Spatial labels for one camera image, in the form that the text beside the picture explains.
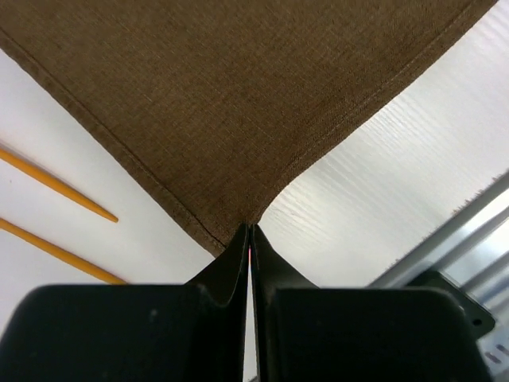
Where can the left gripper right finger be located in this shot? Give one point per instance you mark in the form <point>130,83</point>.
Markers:
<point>426,330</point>

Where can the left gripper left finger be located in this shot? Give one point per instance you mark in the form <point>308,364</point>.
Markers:
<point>189,332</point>

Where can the brown cloth napkin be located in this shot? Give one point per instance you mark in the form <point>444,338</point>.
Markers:
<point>214,107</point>

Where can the orange plastic fork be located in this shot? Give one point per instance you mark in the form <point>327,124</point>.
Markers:
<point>62,255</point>

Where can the orange plastic knife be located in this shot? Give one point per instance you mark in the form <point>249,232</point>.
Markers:
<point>56,184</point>

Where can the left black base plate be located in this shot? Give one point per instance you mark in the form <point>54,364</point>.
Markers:
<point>457,286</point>

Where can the front aluminium rail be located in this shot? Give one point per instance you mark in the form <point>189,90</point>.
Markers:
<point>470,249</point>

